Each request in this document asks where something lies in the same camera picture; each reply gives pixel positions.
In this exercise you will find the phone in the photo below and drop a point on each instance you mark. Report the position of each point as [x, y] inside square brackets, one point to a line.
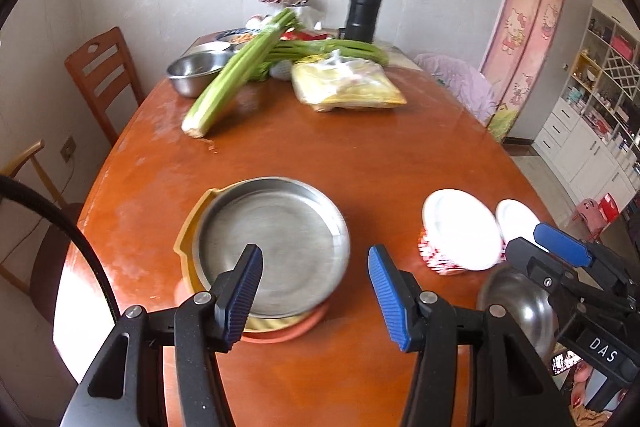
[565, 362]

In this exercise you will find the wooden armchair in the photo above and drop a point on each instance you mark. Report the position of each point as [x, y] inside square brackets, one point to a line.
[25, 157]

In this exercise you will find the pink cartoon door curtain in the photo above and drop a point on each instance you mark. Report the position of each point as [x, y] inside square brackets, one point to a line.
[525, 32]

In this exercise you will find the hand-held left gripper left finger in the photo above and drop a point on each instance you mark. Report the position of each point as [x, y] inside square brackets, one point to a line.
[242, 297]

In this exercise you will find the large steel bowl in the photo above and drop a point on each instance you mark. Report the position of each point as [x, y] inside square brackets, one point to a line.
[525, 302]

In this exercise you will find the red packet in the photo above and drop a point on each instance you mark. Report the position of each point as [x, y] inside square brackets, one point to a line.
[295, 36]

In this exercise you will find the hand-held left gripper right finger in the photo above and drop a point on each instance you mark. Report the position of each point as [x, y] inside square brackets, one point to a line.
[392, 302]

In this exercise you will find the green vegetable stalk bundle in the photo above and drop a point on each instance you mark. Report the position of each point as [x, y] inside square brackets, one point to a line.
[350, 49]

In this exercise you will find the yellow food packet bag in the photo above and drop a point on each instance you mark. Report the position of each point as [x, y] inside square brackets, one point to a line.
[345, 87]

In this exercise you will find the purple cloth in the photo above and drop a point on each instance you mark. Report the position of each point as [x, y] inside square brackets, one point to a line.
[460, 77]

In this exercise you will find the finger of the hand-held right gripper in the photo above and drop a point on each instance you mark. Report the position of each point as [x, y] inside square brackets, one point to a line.
[565, 244]
[530, 257]

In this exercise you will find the small steel bowl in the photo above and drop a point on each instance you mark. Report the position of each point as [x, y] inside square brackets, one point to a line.
[192, 72]

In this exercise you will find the orange plastic plate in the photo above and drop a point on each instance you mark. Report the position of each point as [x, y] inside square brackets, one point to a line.
[300, 332]

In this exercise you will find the celery bunch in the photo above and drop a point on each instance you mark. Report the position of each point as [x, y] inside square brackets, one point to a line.
[225, 87]

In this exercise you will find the dish of food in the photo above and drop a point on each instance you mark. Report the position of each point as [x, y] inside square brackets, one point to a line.
[235, 37]

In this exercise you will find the white shelf cabinet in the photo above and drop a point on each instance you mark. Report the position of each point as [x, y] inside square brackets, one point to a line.
[575, 147]

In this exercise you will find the yellow shell-shaped plate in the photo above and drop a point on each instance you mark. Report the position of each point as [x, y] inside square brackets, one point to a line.
[187, 237]

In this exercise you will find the black thermos bottle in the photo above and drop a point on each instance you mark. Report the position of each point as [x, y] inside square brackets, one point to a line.
[362, 12]

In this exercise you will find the pink plastic stool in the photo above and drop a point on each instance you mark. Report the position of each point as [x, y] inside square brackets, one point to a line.
[592, 209]

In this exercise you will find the wooden slat-back chair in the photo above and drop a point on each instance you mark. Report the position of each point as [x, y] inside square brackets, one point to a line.
[100, 57]

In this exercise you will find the wall socket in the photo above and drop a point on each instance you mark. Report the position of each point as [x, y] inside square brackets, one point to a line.
[68, 149]

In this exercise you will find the round steel plate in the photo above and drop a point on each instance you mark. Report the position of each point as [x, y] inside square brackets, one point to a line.
[280, 237]

